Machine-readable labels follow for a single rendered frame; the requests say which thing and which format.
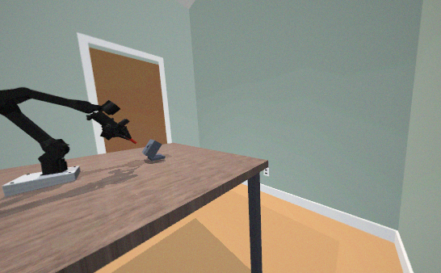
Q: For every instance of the grey sloped panel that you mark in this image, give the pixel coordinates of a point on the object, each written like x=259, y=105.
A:
x=151, y=149

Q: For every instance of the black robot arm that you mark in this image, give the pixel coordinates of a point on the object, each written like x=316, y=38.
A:
x=52, y=160

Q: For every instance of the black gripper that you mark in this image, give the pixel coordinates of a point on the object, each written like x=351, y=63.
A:
x=120, y=129

